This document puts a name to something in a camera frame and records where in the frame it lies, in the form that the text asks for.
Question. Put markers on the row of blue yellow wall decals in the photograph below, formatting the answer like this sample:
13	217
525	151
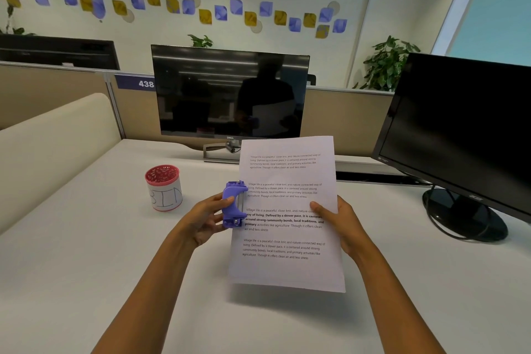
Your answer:
182	6

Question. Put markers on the small green plant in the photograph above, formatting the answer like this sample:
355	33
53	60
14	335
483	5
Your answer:
201	41

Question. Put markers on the thin green plant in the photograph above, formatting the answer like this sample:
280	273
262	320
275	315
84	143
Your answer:
10	24

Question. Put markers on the person's right thumb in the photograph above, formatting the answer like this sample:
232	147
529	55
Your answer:
320	208

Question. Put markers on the cream curved side divider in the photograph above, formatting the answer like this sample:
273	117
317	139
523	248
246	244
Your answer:
54	146

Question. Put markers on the beige desk partition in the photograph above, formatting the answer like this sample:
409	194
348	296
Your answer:
132	113

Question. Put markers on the large green potted plant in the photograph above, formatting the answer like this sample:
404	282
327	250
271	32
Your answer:
388	63

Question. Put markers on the black monitor behind partition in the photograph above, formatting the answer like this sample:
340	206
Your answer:
54	53

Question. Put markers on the black monitor with silver stand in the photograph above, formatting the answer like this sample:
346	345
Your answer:
215	92

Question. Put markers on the person's left hand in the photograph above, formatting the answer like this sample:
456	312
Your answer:
201	221

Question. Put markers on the person's left thumb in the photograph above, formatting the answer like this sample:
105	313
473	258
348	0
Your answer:
215	199

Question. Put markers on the purple partition label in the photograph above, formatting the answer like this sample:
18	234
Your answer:
132	82

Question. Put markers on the person's right hand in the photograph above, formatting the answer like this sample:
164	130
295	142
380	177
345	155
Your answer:
348	229

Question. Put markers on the person's left forearm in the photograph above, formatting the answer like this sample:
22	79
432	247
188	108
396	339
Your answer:
153	291

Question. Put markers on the white cup with red rim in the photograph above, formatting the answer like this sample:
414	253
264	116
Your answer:
163	190

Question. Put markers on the white printed paper sheet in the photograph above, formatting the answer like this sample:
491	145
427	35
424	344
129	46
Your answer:
286	233

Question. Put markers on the window with white frame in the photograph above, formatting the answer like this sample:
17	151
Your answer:
493	5

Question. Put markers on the person's right forearm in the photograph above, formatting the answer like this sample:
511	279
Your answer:
390	299

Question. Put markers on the purple hole punch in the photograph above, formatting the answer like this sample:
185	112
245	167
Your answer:
230	208

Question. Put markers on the black monitor with round base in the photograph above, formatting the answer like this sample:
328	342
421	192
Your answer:
460	129

